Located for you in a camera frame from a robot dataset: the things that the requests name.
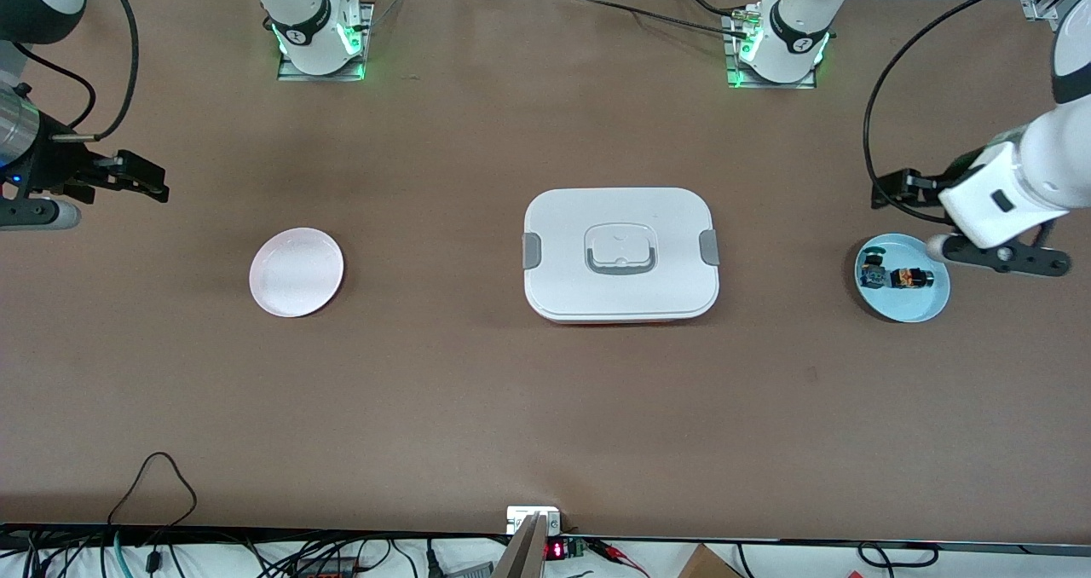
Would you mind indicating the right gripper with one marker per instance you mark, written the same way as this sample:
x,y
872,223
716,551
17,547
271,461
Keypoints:
x,y
53,165

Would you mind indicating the circuit board red display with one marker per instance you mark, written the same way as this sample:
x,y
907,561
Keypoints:
x,y
558,550

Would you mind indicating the brown cardboard piece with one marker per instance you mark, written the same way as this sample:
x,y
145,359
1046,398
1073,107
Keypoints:
x,y
707,565

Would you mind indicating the orange black push-button switch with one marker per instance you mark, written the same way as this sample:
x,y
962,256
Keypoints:
x,y
909,278

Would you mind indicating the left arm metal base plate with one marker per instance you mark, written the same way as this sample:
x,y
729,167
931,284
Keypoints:
x,y
810,83

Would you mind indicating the red clip leads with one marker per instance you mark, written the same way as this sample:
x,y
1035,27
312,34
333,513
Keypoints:
x,y
618,554

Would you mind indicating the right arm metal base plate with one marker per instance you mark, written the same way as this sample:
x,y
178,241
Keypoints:
x,y
294,73

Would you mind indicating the aluminium profile bar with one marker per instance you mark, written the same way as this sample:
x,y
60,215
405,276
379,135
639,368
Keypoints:
x,y
522,552

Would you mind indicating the small white electronics box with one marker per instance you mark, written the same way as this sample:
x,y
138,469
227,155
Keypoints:
x,y
522,514

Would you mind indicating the green blue push-button switch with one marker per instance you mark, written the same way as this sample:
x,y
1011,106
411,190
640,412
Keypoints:
x,y
873,269

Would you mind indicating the pink round plate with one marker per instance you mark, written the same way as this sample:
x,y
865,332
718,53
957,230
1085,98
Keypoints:
x,y
294,275

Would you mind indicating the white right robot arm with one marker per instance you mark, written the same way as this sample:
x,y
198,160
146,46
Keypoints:
x,y
307,15

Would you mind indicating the light blue round plate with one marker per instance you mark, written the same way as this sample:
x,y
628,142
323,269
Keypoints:
x,y
916,305

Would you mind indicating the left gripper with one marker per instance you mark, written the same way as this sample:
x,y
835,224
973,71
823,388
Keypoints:
x,y
927,189

